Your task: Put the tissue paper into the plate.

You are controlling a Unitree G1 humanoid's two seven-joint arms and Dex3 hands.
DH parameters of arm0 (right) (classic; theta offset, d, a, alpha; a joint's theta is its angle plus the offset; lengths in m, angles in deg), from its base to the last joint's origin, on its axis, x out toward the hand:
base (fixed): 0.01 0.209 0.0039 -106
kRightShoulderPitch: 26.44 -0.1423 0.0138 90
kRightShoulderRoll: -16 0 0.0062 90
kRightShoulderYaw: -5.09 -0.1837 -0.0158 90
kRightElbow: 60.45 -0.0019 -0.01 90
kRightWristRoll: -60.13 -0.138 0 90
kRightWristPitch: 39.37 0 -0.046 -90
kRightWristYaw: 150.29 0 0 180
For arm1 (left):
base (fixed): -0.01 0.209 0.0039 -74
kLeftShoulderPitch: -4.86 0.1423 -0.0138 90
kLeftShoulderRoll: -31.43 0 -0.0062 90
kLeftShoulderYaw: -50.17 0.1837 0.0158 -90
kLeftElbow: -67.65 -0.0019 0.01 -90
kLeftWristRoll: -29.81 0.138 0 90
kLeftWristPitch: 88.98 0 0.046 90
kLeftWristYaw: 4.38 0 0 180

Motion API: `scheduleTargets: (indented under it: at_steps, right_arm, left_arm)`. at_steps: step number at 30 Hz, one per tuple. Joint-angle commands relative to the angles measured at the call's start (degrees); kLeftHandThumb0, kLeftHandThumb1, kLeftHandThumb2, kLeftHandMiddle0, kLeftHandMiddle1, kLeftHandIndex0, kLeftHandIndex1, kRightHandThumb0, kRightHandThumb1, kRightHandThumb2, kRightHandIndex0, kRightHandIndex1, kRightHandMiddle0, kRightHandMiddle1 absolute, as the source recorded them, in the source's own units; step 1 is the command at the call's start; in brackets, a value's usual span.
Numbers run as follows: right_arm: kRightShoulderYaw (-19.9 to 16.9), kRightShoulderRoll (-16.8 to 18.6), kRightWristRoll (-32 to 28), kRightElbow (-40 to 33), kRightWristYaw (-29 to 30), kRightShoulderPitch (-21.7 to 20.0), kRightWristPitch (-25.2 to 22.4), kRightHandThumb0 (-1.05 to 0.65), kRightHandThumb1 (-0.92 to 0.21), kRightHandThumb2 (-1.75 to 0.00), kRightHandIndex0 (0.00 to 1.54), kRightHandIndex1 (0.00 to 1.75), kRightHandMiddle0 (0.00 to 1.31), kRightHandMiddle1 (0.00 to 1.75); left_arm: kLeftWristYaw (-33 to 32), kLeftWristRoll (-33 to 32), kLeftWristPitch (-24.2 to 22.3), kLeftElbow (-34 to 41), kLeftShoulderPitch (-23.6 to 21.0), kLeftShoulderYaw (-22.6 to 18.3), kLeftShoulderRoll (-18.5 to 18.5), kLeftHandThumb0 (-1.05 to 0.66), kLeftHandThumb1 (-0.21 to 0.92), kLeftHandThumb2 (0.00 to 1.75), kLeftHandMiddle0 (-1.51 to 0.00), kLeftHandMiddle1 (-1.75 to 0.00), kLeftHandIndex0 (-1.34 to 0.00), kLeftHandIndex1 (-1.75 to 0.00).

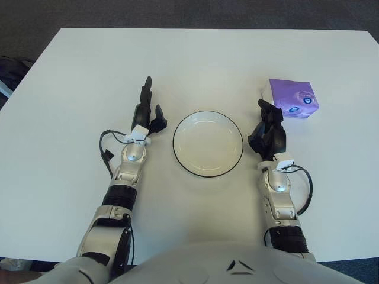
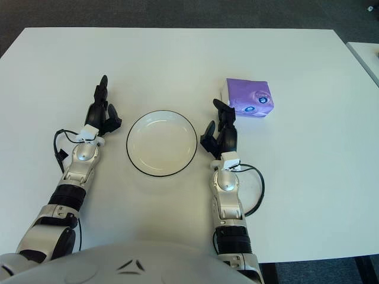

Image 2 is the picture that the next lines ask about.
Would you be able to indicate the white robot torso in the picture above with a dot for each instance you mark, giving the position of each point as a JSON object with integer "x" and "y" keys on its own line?
{"x": 133, "y": 266}

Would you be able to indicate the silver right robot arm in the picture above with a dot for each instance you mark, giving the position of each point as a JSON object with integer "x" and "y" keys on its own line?
{"x": 226, "y": 183}

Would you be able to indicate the white neighbouring table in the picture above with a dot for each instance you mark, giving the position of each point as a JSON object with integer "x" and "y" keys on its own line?
{"x": 365, "y": 56}

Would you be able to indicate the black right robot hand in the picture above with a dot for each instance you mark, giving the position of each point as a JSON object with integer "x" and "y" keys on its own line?
{"x": 229, "y": 136}

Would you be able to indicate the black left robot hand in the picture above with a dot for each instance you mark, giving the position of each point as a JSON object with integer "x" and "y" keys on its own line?
{"x": 94, "y": 114}

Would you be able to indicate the purple tissue paper pack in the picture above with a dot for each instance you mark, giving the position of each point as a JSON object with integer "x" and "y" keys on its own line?
{"x": 245, "y": 91}

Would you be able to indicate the small grey caster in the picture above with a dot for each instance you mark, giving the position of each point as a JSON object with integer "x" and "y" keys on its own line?
{"x": 369, "y": 8}

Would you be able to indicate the white plate with black rim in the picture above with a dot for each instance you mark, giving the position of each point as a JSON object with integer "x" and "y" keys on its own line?
{"x": 161, "y": 145}

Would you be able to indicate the black table leg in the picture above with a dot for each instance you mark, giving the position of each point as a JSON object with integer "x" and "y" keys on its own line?
{"x": 363, "y": 270}

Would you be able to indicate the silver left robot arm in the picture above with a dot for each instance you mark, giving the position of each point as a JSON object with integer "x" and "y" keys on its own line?
{"x": 83, "y": 155}

